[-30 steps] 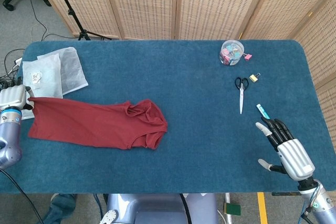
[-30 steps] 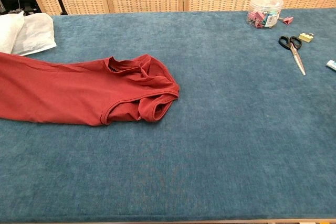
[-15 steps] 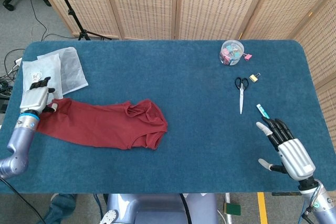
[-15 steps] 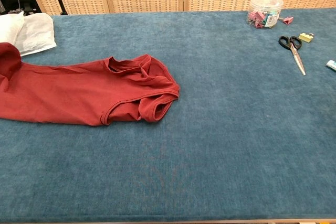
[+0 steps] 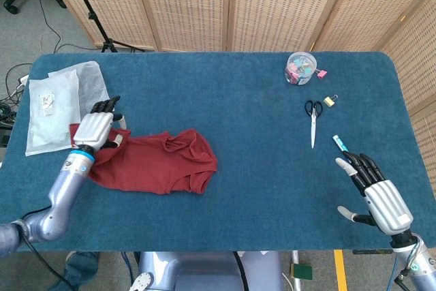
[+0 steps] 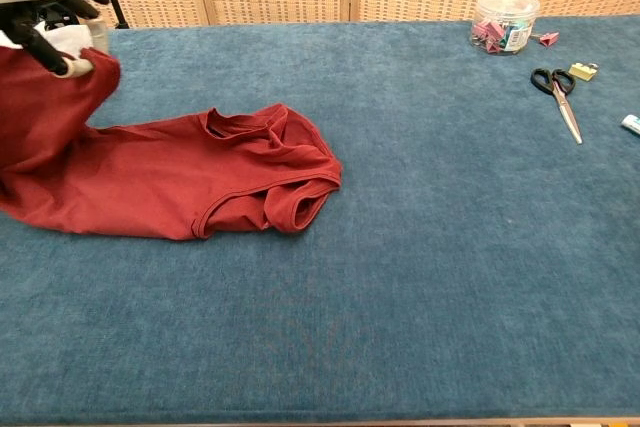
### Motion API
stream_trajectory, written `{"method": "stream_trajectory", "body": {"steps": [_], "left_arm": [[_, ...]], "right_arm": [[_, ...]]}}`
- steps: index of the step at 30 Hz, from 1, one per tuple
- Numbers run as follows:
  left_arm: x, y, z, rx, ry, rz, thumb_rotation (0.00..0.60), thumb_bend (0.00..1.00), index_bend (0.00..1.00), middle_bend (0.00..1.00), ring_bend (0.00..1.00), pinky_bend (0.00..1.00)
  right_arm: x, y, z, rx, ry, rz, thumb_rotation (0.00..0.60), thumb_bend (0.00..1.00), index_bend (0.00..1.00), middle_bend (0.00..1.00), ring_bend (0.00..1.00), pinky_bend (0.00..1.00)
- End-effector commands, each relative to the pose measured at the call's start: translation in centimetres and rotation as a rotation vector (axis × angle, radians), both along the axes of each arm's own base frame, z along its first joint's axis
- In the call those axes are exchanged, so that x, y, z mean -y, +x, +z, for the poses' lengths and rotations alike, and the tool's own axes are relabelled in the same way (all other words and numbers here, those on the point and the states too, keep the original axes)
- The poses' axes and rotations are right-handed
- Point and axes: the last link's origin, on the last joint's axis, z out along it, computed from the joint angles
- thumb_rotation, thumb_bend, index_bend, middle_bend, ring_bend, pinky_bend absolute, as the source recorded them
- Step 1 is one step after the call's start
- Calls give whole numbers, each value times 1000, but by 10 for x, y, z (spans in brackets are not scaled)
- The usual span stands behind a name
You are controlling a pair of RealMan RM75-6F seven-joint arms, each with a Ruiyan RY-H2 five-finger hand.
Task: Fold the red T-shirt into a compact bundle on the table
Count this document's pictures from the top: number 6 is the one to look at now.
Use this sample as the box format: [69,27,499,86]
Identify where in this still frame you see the red t-shirt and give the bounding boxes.
[0,44,345,242]

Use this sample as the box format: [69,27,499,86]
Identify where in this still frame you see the white translucent plastic bag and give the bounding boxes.
[33,21,96,59]

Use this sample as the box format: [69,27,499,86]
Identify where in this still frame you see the blue carpet table mat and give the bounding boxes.
[0,14,640,426]

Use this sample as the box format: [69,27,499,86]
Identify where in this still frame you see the clear jar of binder clips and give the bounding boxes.
[468,0,541,56]

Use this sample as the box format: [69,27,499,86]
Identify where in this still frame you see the black handled scissors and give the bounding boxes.
[529,66,585,146]

